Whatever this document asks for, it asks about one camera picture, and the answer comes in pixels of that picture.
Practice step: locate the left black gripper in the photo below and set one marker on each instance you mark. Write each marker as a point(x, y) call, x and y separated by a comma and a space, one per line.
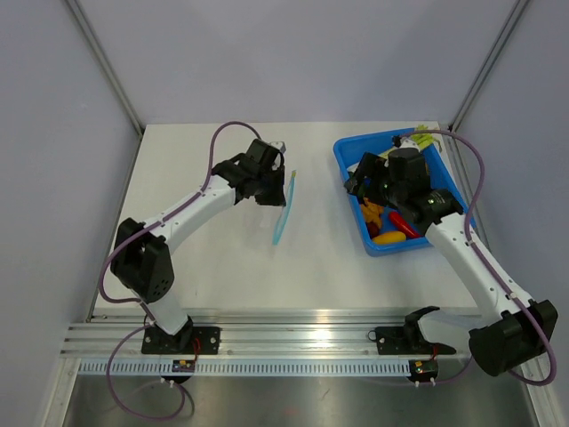
point(277, 198)

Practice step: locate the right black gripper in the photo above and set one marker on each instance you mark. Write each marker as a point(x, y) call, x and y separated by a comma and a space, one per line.
point(365, 168)

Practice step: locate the blue plastic tray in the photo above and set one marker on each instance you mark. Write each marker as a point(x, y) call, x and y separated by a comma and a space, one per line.
point(440, 178)

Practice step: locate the clear zip top bag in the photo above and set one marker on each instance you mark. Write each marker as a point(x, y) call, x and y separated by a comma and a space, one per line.
point(269, 220)

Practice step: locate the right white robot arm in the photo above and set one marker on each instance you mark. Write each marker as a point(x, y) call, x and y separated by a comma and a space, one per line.
point(515, 327)

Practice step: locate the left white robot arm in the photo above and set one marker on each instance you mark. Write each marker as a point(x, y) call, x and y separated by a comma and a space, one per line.
point(143, 260)

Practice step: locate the dark red plum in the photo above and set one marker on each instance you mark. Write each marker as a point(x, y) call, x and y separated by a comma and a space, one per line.
point(373, 229)

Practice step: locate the red chili pepper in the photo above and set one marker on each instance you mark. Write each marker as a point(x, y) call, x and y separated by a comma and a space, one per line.
point(402, 225)

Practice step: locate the yellow mango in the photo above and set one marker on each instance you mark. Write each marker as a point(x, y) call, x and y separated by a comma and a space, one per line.
point(390, 238)

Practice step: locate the green celery stalk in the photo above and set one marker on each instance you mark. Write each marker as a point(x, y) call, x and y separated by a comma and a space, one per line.
point(422, 140)

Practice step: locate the right circuit board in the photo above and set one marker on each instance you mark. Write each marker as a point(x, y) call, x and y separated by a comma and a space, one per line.
point(423, 370)

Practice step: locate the circuit board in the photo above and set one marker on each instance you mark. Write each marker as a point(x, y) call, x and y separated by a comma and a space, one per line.
point(423, 370)
point(183, 365)

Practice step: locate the left circuit board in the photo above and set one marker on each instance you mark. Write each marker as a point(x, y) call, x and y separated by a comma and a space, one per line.
point(183, 365)

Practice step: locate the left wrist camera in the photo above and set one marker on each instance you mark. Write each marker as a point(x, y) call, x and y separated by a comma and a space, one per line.
point(280, 145)

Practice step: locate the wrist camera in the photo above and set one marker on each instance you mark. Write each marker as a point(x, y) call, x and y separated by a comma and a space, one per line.
point(400, 142)
point(280, 145)

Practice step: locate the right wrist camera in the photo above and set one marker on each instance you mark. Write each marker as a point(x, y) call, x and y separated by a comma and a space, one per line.
point(400, 142)

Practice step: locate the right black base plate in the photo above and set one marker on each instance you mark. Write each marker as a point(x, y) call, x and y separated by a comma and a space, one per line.
point(396, 340)

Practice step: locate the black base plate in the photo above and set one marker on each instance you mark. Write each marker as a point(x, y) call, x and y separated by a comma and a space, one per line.
point(396, 340)
point(201, 340)

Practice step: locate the aluminium mounting rail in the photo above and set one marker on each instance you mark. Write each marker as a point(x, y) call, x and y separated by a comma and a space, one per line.
point(250, 334)

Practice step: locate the white slotted cable duct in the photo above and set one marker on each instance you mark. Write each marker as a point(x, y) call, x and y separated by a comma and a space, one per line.
point(252, 367)

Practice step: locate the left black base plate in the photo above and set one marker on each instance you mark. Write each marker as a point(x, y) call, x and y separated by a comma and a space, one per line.
point(201, 340)

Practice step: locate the left aluminium frame post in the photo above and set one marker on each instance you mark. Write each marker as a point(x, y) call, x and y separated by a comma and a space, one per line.
point(92, 40)

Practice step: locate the aluminium frame post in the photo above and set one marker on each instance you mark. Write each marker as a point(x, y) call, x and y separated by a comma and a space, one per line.
point(92, 40)
point(500, 42)

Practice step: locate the right aluminium frame post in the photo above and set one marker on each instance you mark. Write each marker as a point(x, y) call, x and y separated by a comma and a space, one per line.
point(500, 42)

